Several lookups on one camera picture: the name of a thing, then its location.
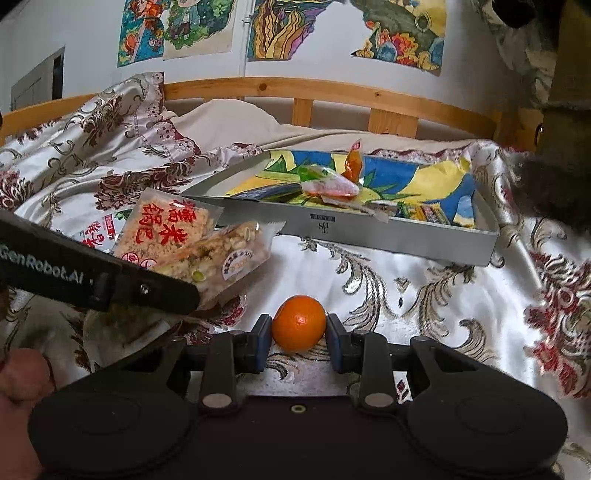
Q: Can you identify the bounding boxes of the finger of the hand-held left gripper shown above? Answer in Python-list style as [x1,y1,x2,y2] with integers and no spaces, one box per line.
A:
[95,259,201,317]

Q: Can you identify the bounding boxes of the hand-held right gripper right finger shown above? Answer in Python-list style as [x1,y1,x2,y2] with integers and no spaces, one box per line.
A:
[326,315,490,414]

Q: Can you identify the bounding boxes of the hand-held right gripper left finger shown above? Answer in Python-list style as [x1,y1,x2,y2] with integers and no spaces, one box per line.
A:
[122,315,272,414]

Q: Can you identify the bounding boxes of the mandarin orange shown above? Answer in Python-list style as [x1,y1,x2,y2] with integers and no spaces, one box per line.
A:
[271,295,327,352]

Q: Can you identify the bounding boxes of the rice cracker packet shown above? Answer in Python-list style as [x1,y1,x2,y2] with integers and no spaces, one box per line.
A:
[112,187,225,273]

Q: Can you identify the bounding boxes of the white green snack pouch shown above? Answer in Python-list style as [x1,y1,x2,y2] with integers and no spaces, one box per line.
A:
[78,210,134,252]

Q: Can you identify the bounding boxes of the blue nut bar packet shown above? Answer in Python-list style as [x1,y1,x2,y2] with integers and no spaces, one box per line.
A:
[157,220,286,310]

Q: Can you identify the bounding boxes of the grey tray box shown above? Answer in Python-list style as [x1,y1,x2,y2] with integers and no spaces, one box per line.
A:
[182,148,502,267]

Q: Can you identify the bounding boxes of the pink clear snack packet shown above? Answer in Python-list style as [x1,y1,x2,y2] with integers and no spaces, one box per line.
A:
[298,165,362,200]

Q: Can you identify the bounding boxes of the orange clear snack packet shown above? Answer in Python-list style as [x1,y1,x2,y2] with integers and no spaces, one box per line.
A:
[342,140,366,183]

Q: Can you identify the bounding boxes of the person's left hand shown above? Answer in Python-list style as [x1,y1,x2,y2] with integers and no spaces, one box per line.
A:
[0,348,56,478]

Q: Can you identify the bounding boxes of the grey door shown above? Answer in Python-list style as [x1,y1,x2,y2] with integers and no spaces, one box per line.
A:
[10,46,65,112]

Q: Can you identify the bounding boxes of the crayon drawing paper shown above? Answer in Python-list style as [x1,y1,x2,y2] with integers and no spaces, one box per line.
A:
[231,150,476,229]

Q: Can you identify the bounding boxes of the cream pillow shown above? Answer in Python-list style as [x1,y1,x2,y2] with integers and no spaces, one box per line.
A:
[164,99,467,153]

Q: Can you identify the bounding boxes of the wooden bed headboard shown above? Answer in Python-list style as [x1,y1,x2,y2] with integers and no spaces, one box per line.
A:
[0,76,546,153]

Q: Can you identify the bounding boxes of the pale floral cloth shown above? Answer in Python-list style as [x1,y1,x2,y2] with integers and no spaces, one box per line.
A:
[471,0,559,112]

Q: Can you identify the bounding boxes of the olive coat with fur trim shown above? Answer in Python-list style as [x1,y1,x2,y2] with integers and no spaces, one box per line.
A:
[512,0,591,232]

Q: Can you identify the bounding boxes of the orange-haired girl wall poster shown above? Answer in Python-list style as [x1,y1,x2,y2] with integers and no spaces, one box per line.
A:
[117,0,178,68]

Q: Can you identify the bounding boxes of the white wall pipe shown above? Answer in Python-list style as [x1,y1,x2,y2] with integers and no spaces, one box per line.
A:
[238,0,248,79]

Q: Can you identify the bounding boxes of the blond child wall poster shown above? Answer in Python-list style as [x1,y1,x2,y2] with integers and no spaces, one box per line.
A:
[161,0,234,61]

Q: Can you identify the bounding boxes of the seaweed wall poster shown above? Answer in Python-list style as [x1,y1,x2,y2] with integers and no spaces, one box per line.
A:
[247,0,352,62]

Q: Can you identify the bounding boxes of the landscape wall poster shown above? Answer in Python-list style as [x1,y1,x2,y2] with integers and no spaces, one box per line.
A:
[351,0,448,77]

